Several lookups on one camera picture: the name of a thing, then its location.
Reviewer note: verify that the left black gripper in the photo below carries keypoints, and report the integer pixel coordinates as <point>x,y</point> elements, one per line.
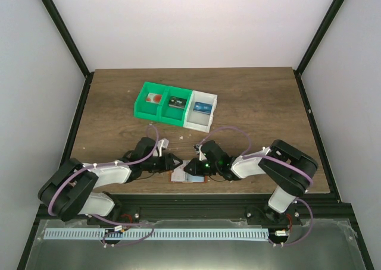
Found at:
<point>168,164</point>

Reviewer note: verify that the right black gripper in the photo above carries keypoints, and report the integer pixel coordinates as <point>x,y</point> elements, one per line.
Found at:
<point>194,165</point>

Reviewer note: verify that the brown leather card holder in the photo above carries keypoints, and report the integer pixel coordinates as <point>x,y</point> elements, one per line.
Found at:
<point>193,178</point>

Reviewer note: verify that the white red credit card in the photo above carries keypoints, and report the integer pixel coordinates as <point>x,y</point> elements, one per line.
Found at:
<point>179,175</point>

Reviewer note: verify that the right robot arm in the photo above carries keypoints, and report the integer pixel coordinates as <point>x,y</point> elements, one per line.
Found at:
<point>291,169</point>

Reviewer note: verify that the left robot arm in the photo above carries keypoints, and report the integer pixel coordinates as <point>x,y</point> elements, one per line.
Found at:
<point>69,192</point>

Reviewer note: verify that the black card in bin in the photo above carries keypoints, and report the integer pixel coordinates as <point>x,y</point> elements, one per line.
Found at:
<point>176,102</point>

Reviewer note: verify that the blue VIP card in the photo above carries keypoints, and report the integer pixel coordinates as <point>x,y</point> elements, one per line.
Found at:
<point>204,108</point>

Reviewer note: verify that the middle green storage bin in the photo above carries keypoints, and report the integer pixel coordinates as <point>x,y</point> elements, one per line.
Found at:
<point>175,116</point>

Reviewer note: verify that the green storage bin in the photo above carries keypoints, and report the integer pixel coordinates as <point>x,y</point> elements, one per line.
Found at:
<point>149,111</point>
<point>175,116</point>

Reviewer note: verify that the white storage bin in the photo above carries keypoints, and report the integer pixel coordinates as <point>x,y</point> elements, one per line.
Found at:
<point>196,120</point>

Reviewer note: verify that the left green storage bin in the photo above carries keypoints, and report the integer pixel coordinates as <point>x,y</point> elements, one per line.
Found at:
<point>149,111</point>

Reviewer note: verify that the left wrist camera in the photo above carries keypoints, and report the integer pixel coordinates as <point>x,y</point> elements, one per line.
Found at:
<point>161,146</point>

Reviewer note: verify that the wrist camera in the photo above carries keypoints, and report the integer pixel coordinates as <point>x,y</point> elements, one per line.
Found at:
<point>199,152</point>
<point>161,146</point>

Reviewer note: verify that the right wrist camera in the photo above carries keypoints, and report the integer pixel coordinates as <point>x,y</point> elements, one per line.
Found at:
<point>199,152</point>

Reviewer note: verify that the black aluminium frame rail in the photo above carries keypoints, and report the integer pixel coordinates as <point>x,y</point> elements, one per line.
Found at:
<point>235,207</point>

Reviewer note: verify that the light blue slotted cable duct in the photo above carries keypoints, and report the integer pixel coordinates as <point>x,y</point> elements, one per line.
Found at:
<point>249,234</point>

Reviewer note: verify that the right black frame post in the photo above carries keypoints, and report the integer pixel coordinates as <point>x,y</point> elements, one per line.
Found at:
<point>319,35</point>

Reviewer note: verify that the black frame post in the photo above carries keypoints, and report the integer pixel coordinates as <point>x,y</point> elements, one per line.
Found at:
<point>319,35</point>
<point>66,36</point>

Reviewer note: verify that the left black frame post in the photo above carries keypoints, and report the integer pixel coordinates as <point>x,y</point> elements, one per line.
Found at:
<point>66,36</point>

